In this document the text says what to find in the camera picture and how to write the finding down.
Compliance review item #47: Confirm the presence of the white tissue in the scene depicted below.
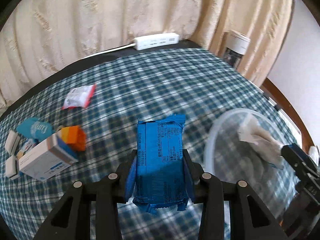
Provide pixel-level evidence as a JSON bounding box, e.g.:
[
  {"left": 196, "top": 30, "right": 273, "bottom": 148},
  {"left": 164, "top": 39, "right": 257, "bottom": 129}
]
[{"left": 238, "top": 115, "right": 284, "bottom": 170}]

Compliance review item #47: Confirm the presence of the white medicine box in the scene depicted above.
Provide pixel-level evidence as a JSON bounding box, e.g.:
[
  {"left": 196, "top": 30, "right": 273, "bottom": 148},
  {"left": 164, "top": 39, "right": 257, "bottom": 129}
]
[{"left": 18, "top": 133, "right": 79, "bottom": 181}]

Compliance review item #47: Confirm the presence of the orange yellow toy brick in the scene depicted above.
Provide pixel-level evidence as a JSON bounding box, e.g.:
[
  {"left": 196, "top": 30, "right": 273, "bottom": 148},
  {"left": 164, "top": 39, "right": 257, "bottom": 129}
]
[{"left": 59, "top": 125, "right": 86, "bottom": 152}]

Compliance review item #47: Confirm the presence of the blue snack bar wrapper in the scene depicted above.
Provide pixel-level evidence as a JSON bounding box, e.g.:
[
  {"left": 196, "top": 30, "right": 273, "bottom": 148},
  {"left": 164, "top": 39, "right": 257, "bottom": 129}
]
[{"left": 125, "top": 114, "right": 193, "bottom": 214}]

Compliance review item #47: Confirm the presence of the light blue cloth pouch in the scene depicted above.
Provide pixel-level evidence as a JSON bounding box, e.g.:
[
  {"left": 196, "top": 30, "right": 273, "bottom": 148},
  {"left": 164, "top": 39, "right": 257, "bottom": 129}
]
[{"left": 16, "top": 117, "right": 54, "bottom": 142}]

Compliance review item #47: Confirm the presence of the red white snack packet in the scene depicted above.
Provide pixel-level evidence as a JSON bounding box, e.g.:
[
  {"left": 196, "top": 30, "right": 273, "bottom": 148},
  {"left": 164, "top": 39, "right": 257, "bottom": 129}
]
[{"left": 62, "top": 84, "right": 96, "bottom": 109}]

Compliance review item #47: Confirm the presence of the blue plaid bed cloth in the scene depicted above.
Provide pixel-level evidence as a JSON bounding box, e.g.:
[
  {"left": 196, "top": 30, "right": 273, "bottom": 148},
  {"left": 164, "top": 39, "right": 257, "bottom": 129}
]
[{"left": 1, "top": 53, "right": 295, "bottom": 239}]

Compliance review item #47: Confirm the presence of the clear plastic round tray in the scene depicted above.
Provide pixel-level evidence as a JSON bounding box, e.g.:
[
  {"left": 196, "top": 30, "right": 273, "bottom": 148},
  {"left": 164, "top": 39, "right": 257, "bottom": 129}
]
[{"left": 204, "top": 108, "right": 298, "bottom": 218}]

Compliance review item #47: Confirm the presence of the white air purifier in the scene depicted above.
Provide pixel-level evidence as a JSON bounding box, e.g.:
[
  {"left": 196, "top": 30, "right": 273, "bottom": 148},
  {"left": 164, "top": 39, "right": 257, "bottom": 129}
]
[{"left": 222, "top": 30, "right": 251, "bottom": 69}]

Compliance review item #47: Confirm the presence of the black mattress edge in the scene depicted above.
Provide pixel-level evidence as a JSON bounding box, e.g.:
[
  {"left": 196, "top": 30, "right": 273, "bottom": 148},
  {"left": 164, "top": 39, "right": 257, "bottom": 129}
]
[{"left": 1, "top": 41, "right": 217, "bottom": 132}]

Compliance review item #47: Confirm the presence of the white power strip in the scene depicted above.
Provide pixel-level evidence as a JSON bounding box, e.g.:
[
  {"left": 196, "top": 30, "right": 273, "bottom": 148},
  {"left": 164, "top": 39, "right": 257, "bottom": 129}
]
[{"left": 134, "top": 33, "right": 180, "bottom": 50}]

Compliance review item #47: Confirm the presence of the beige patterned curtain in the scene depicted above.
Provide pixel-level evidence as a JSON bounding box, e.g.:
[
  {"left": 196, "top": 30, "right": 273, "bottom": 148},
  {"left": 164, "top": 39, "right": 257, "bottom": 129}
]
[{"left": 1, "top": 0, "right": 293, "bottom": 111}]

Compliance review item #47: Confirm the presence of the white power strip cable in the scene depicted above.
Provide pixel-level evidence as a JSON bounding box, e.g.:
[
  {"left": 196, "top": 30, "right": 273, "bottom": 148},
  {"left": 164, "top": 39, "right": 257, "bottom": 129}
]
[{"left": 81, "top": 43, "right": 137, "bottom": 60}]

